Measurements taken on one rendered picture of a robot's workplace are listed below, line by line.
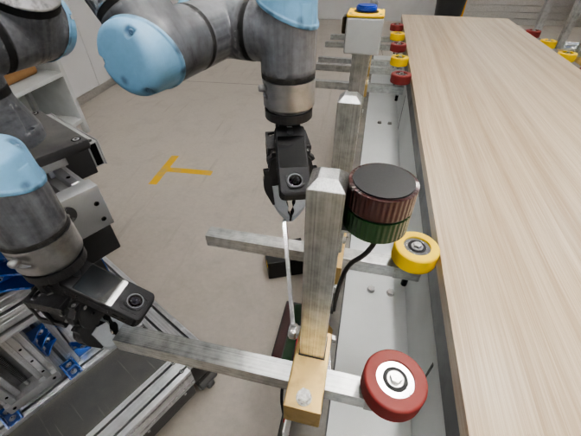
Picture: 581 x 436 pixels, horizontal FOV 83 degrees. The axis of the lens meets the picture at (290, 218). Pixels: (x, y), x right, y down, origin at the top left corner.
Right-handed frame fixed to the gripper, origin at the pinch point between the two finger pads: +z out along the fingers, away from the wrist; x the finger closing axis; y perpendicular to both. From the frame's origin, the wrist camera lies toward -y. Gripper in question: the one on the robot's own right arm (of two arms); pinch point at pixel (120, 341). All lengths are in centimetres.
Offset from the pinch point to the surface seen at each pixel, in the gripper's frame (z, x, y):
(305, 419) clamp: -1.3, 5.0, -31.9
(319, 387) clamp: -4.5, 1.8, -33.1
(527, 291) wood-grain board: -7, -19, -63
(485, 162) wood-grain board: -8, -60, -65
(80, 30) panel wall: 22, -295, 255
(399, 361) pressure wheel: -8.1, -2.4, -42.8
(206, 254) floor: 83, -90, 39
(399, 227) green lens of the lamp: -31.6, -1.7, -37.9
